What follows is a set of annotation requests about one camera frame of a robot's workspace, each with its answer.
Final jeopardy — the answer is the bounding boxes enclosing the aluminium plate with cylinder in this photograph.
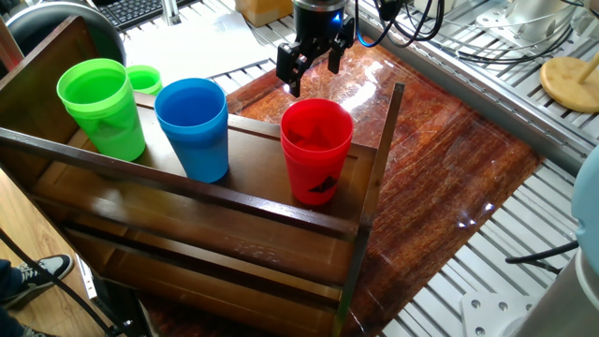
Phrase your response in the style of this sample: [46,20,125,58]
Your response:
[475,0,577,43]

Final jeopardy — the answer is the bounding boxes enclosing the aluminium frame rail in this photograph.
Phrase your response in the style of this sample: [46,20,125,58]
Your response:
[355,13,599,177]

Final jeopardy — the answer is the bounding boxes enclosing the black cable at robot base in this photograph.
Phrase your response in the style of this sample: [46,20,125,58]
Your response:
[504,239,581,275]

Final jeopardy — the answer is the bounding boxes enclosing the dark wooden shelf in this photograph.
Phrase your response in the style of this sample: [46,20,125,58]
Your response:
[0,14,406,337]

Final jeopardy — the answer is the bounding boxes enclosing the black chair with grey rim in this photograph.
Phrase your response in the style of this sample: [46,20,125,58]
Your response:
[4,0,127,66]

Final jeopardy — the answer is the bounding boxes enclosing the black keyboard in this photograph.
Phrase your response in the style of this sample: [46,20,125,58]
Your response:
[95,0,197,32]

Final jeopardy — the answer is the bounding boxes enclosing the white paper sheet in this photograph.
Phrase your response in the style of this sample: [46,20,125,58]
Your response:
[122,11,277,88]

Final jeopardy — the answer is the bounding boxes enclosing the round wooden stand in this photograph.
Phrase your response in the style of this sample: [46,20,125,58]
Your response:
[539,49,599,114]

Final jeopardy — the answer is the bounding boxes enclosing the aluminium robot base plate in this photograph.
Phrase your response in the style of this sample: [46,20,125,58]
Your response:
[460,292,539,337]

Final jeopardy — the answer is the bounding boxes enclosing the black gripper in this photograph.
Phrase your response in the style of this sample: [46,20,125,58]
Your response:
[274,4,357,98]

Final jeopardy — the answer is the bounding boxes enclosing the red plastic cup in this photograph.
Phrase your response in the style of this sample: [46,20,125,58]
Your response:
[279,97,355,207]

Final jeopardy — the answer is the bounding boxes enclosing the green plastic cup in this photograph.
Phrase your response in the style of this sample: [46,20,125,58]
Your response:
[55,57,147,163]

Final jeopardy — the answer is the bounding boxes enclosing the wood grain table mat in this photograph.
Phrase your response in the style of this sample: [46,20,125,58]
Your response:
[135,35,544,337]

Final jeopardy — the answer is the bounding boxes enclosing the green cup at bottom edge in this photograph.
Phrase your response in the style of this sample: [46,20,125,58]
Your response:
[124,64,164,97]

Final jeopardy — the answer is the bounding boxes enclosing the dark blue trouser leg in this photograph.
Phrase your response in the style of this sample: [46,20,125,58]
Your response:
[0,259,24,310]

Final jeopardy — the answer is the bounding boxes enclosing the metal post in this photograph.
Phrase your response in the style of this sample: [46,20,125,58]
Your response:
[161,0,183,27]

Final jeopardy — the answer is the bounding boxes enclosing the black floor cable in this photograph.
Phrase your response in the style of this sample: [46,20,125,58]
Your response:
[0,227,137,337]

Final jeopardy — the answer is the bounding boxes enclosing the black gripper cable bundle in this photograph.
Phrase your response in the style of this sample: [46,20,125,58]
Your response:
[354,0,446,48]

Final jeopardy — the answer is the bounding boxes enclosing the yellowish cardboard box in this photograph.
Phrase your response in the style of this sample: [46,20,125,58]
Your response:
[233,0,295,28]

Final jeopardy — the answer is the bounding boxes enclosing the blue plastic cup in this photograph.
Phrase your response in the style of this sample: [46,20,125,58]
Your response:
[153,77,230,184]

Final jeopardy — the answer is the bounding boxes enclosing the black cables on table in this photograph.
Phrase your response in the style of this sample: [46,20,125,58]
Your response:
[456,21,577,66]

